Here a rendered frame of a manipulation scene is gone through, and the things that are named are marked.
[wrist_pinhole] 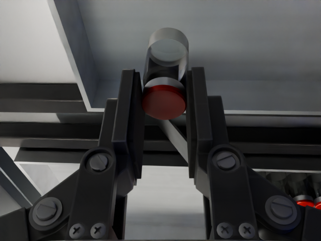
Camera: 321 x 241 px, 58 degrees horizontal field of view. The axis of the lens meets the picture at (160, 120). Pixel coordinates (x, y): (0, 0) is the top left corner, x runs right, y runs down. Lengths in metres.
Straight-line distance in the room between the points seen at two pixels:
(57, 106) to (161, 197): 0.23
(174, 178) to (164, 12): 0.23
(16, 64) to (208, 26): 0.16
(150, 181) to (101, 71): 0.19
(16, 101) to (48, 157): 0.08
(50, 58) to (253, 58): 0.16
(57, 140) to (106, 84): 0.09
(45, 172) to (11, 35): 0.19
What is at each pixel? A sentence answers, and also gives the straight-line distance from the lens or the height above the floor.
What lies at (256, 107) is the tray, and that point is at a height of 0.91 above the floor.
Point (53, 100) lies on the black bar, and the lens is 0.26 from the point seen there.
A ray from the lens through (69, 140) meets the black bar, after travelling 0.30.
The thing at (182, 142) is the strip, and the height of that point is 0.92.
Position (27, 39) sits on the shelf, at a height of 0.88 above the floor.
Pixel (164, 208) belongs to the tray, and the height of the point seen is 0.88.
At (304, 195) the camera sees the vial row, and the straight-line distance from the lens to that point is 0.35.
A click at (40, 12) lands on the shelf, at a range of 0.23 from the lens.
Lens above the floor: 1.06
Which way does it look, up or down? 40 degrees down
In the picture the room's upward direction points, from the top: 175 degrees counter-clockwise
